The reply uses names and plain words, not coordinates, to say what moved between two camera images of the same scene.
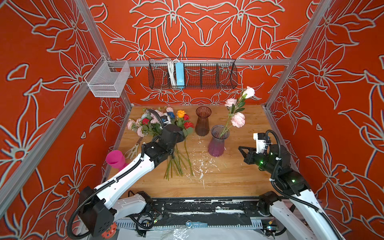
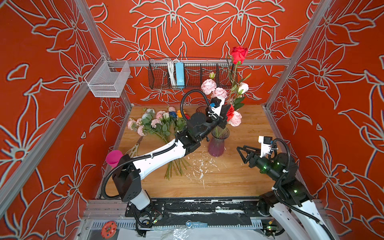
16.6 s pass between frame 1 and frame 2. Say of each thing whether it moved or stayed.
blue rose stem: stayed
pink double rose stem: moved
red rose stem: moved
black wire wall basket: stayed
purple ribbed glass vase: stayed
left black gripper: moved
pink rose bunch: stayed
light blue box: stayed
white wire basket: stayed
